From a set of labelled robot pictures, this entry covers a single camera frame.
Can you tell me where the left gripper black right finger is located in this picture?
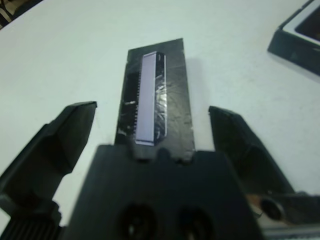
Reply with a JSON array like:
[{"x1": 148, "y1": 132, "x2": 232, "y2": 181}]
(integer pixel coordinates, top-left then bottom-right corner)
[{"x1": 208, "y1": 105, "x2": 296, "y2": 196}]

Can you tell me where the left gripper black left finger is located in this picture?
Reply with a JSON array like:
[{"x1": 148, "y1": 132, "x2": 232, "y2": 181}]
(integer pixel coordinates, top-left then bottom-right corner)
[{"x1": 0, "y1": 100, "x2": 98, "y2": 201}]

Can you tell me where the black box base white insert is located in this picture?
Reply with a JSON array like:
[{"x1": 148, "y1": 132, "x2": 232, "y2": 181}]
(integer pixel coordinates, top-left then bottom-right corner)
[{"x1": 267, "y1": 0, "x2": 320, "y2": 82}]

